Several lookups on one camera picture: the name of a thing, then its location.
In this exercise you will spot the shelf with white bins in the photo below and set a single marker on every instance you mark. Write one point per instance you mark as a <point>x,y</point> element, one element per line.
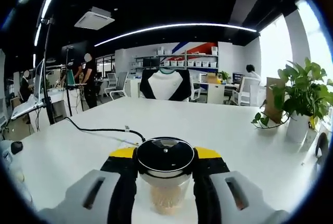
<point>192,61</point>

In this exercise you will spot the cardboard box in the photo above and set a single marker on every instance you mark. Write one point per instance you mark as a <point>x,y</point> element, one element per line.
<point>212,78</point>

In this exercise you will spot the black stand pole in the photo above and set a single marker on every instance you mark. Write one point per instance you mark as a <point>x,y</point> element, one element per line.
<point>48,78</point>

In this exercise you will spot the dark grey round device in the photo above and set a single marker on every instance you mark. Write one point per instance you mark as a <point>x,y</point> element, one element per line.
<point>321,146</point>

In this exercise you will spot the ceiling air conditioner unit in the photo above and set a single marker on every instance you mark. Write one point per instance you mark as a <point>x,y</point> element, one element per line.
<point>94,18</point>

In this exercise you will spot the white laptop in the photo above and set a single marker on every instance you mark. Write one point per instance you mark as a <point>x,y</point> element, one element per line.
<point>28,104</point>

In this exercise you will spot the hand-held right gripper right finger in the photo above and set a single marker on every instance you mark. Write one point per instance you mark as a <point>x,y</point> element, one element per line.
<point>234,198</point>

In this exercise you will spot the grey mesh office chair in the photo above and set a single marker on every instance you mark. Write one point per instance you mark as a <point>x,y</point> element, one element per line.
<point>119,84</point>
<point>111,83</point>

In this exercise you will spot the straight ceiling light strip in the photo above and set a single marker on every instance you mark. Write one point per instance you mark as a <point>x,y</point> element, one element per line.
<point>49,2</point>

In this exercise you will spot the black oval case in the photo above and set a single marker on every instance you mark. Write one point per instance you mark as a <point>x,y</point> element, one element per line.
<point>17,148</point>

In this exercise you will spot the brown paper bag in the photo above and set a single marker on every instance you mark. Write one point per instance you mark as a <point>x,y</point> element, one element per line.
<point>273,104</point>

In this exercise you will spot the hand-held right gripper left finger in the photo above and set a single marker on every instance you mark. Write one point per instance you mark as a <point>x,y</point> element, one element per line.
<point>96,198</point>

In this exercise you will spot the green potted plant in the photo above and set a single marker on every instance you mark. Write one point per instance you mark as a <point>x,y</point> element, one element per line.
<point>301,93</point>

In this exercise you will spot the white office chair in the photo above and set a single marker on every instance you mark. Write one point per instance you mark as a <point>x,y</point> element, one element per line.
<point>247,91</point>

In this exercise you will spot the tall seasoning bottle brown powder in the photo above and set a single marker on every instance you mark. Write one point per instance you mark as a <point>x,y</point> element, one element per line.
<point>165,156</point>

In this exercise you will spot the curved ceiling light strip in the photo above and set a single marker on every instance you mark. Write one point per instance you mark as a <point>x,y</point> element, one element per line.
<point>177,26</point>

